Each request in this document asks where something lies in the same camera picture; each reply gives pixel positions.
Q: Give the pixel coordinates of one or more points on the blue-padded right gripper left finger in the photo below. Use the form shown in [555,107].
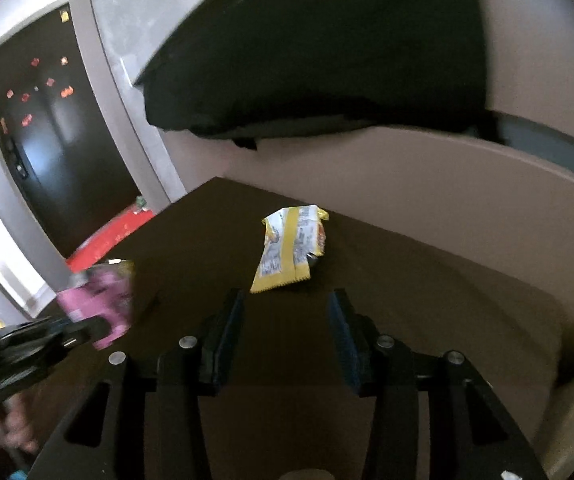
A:
[199,365]

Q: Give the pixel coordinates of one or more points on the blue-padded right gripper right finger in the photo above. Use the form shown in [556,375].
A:
[376,365]

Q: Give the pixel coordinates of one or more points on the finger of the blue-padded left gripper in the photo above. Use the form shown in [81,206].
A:
[52,335]

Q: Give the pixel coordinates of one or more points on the trash bin with plastic liner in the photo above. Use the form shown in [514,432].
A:
[554,444]

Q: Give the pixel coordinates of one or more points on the person's left hand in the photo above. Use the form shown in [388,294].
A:
[16,430]

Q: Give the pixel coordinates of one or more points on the red floor mat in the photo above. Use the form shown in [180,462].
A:
[108,236]

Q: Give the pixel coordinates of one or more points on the yellow snack wrapper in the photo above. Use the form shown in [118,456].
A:
[294,239]

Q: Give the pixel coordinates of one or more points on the black refrigerator with magnets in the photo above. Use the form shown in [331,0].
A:
[56,143]

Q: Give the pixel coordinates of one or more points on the black hanging cloth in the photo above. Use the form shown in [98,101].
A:
[246,70]

